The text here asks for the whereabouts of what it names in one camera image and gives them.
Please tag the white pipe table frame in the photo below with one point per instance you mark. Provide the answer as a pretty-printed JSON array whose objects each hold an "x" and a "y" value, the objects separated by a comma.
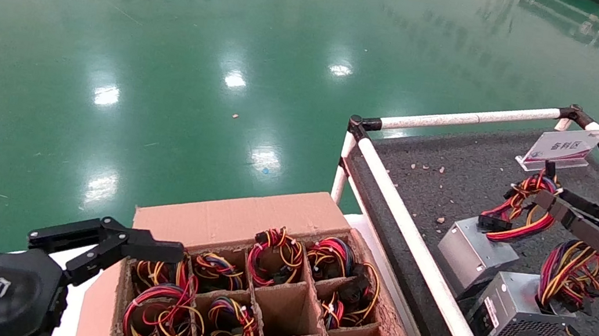
[{"x": 385, "y": 181}]

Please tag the grey mesh-sided power supply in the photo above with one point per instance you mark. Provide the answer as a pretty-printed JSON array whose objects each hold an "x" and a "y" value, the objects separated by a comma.
[{"x": 518, "y": 322}]

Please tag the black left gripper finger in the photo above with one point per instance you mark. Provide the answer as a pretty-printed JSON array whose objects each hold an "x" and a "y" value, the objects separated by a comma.
[{"x": 148, "y": 246}]

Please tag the cardboard box with dividers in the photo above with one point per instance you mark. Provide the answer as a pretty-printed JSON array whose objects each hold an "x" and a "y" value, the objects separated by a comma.
[{"x": 246, "y": 213}]

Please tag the clear acrylic sign holder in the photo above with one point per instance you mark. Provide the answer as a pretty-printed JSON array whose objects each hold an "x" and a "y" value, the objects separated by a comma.
[{"x": 563, "y": 149}]

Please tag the dark grey table mat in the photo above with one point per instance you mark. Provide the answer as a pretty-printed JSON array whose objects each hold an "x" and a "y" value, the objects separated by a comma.
[{"x": 450, "y": 177}]

